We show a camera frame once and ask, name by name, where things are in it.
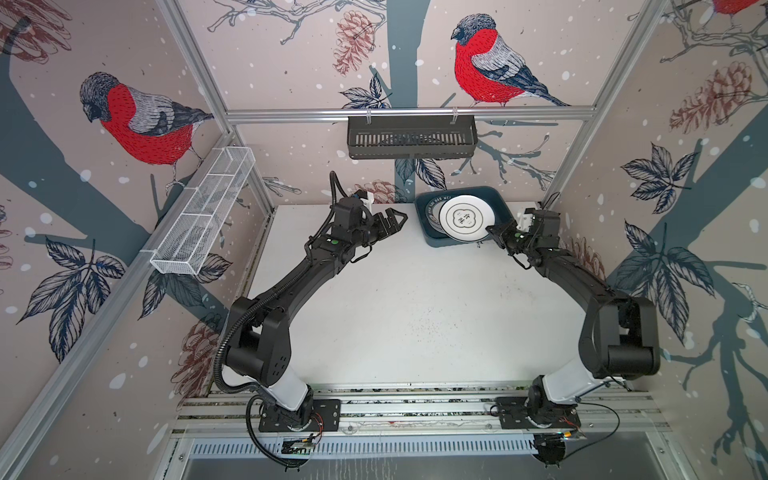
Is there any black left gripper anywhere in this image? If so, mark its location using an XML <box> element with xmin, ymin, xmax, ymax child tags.
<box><xmin>350</xmin><ymin>208</ymin><xmax>407</xmax><ymax>249</ymax></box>

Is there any white plate black flower outline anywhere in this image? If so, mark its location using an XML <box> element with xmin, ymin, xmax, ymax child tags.
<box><xmin>439</xmin><ymin>195</ymin><xmax>496</xmax><ymax>242</ymax></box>

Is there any green ring plate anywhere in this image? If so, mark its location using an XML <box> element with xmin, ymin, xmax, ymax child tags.
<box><xmin>425</xmin><ymin>197</ymin><xmax>448</xmax><ymax>237</ymax></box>

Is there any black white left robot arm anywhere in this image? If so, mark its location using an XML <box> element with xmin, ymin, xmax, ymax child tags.
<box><xmin>212</xmin><ymin>192</ymin><xmax>408</xmax><ymax>430</ymax></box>

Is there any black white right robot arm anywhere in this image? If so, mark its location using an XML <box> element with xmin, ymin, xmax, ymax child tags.
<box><xmin>486</xmin><ymin>208</ymin><xmax>661</xmax><ymax>427</ymax></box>

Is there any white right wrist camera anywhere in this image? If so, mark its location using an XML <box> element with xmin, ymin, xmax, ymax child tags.
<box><xmin>516</xmin><ymin>213</ymin><xmax>534</xmax><ymax>232</ymax></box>

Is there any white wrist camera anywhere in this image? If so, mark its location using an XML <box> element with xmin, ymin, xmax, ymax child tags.
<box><xmin>516</xmin><ymin>213</ymin><xmax>534</xmax><ymax>232</ymax></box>
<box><xmin>354</xmin><ymin>189</ymin><xmax>375</xmax><ymax>209</ymax></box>

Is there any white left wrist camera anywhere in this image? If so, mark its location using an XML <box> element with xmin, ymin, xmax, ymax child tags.
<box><xmin>354</xmin><ymin>189</ymin><xmax>375</xmax><ymax>209</ymax></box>

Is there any black hanging wire basket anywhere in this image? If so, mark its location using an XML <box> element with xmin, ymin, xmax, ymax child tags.
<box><xmin>347</xmin><ymin>115</ymin><xmax>478</xmax><ymax>160</ymax></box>

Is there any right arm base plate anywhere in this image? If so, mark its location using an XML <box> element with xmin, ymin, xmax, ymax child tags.
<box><xmin>494</xmin><ymin>396</ymin><xmax>581</xmax><ymax>431</ymax></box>

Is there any aluminium front rail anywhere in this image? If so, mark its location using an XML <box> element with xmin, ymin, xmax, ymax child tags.
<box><xmin>169</xmin><ymin>383</ymin><xmax>671</xmax><ymax>438</ymax></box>

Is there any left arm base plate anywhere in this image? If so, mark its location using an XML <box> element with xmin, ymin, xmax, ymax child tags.
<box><xmin>258</xmin><ymin>399</ymin><xmax>341</xmax><ymax>433</ymax></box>

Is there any white mesh wall shelf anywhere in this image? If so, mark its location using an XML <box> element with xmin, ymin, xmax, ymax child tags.
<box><xmin>150</xmin><ymin>146</ymin><xmax>255</xmax><ymax>275</ymax></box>

